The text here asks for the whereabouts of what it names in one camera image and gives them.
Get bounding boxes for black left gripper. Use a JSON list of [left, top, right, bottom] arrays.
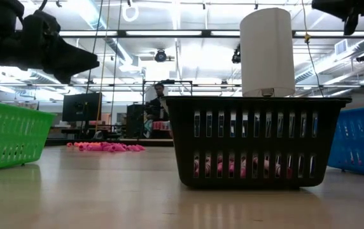
[[16, 9, 101, 85]]

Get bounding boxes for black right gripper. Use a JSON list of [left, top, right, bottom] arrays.
[[311, 0, 364, 37]]

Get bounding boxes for black background monitor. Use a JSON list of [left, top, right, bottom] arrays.
[[61, 92, 102, 123]]

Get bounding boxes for black computer cabinet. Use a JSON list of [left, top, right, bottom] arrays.
[[125, 103, 145, 139]]

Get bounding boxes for round black ceiling spotlight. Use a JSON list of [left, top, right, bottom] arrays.
[[154, 49, 168, 63]]

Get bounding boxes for person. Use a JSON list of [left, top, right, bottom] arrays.
[[143, 82, 171, 139]]

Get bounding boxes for white shade wooden table lamp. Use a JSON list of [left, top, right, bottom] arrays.
[[239, 7, 296, 98]]

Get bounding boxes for green plastic basket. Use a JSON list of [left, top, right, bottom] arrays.
[[0, 98, 56, 173]]

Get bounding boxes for pink box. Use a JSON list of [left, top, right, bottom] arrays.
[[151, 120, 171, 131]]

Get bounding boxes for blue plastic basket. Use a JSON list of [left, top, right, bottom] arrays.
[[326, 104, 364, 178]]

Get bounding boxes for black plastic basket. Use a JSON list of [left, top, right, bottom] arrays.
[[160, 95, 353, 191]]

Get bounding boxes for hanging black cords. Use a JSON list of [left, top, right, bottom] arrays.
[[83, 0, 123, 134]]

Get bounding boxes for hanging yellow cord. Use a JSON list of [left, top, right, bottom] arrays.
[[301, 0, 325, 96]]

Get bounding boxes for black ceiling camera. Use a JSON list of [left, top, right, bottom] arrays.
[[231, 43, 242, 64]]

